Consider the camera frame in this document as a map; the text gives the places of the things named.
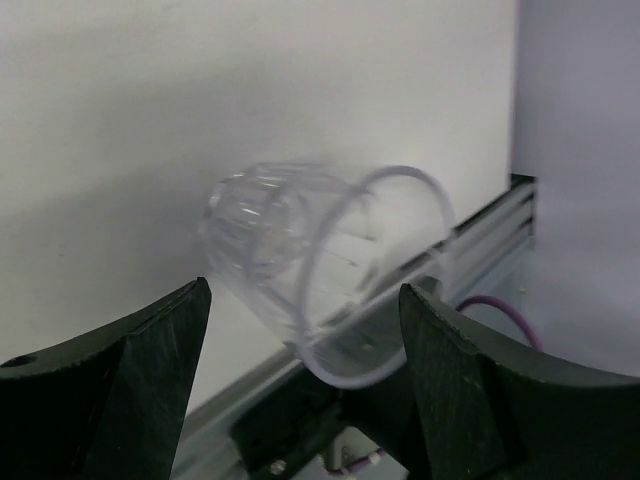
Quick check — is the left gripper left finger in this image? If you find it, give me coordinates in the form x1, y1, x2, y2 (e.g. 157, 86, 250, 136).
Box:
1, 277, 212, 479

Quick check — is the aluminium frame rail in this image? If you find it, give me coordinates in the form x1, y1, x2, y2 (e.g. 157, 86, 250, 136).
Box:
172, 173, 539, 480

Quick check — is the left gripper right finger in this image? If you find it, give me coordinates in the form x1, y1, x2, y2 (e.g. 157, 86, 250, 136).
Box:
399, 285, 639, 479

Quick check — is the clear glass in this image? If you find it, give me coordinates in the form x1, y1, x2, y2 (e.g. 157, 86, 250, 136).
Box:
200, 162, 457, 390

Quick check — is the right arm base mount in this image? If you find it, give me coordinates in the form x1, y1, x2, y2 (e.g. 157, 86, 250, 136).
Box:
230, 367, 425, 479

